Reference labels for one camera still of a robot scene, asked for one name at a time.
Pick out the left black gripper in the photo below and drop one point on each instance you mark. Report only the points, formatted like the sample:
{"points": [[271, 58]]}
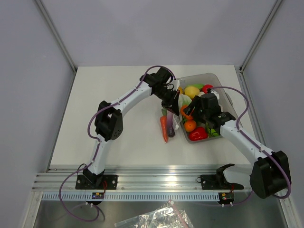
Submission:
{"points": [[172, 104]]}

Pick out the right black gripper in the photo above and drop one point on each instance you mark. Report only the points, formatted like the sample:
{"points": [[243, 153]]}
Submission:
{"points": [[196, 102]]}

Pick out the toy carrot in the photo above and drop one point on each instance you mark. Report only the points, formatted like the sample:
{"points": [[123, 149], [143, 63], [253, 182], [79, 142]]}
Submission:
{"points": [[163, 122]]}

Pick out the clear dotted zip bag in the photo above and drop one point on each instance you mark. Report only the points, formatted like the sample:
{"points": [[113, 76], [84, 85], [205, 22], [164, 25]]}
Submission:
{"points": [[173, 121]]}

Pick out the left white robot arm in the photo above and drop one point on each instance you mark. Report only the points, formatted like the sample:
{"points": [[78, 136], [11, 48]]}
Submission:
{"points": [[107, 124]]}

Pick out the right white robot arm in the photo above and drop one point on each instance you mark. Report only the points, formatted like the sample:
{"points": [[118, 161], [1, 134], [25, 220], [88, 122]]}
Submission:
{"points": [[269, 172]]}

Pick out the grey plastic food tray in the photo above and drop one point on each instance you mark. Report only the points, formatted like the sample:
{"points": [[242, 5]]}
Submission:
{"points": [[227, 110]]}

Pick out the toy orange fruit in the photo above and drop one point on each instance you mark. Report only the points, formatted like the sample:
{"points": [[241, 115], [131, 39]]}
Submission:
{"points": [[190, 125]]}

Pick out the toy yellow pear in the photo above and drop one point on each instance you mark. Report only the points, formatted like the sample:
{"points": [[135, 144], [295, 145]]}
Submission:
{"points": [[191, 91]]}

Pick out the toy red bell pepper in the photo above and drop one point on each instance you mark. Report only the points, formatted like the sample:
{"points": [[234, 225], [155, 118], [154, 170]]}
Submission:
{"points": [[198, 134]]}

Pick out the toy red apple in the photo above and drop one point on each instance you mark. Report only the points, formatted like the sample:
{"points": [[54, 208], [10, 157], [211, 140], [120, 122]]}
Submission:
{"points": [[207, 88]]}

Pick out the toy green vegetable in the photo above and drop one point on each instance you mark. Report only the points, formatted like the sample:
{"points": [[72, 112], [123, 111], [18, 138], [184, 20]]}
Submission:
{"points": [[198, 86]]}

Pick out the spare clear plastic bags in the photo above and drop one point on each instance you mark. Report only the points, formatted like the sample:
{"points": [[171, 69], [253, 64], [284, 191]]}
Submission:
{"points": [[166, 216]]}

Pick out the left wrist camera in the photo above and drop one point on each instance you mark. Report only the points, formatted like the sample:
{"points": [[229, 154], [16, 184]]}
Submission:
{"points": [[176, 84]]}

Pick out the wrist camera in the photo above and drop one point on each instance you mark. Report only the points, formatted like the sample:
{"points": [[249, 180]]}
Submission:
{"points": [[176, 84], [215, 93]]}

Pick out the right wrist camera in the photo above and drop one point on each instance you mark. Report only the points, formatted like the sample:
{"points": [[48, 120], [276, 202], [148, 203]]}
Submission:
{"points": [[215, 93]]}

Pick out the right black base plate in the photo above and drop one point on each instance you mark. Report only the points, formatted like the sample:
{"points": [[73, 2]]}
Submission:
{"points": [[216, 182]]}

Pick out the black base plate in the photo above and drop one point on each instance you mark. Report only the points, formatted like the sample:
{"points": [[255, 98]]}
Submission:
{"points": [[216, 182], [108, 182]]}

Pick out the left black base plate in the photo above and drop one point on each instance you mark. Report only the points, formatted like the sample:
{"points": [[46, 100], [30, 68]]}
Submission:
{"points": [[108, 182]]}

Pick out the aluminium mounting rail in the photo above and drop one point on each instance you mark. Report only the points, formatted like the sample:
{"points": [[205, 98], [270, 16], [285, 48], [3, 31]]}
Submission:
{"points": [[130, 179]]}

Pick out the white slotted cable duct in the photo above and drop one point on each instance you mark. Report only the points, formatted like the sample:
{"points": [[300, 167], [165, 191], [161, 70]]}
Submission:
{"points": [[140, 196]]}

